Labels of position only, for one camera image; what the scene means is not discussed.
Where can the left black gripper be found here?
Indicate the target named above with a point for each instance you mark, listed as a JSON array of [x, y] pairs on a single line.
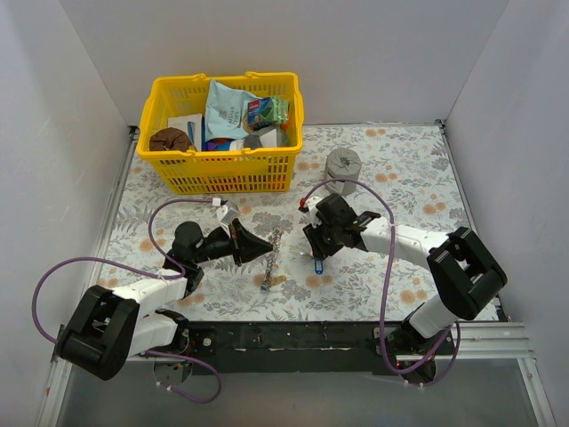
[[237, 243]]

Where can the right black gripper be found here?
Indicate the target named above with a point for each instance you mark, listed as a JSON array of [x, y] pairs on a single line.
[[321, 240]]

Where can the key with blue white tag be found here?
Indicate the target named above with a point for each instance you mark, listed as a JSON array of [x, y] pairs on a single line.
[[318, 264]]

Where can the yellow key tag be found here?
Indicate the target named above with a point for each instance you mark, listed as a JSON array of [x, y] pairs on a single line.
[[277, 280]]

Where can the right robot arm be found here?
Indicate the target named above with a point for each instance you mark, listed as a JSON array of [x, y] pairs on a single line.
[[466, 275]]

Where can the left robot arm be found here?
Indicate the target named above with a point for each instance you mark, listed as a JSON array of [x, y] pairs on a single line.
[[109, 326]]

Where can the yellow plastic shopping basket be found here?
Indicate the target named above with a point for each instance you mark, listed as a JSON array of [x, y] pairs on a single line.
[[245, 170]]

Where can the floral table mat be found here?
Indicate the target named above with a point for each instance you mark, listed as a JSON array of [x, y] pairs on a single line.
[[405, 170]]

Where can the brown round pouch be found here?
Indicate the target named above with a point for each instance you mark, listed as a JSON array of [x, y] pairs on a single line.
[[170, 139]]

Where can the white blue box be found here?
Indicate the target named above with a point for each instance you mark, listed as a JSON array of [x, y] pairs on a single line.
[[192, 126]]

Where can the blue green sponge pack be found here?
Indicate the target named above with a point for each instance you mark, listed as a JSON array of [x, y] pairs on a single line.
[[268, 111]]

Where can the light blue chips bag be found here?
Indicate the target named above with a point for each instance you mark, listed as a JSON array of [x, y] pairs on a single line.
[[225, 112]]

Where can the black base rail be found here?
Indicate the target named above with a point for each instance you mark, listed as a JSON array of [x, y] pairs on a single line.
[[272, 347]]

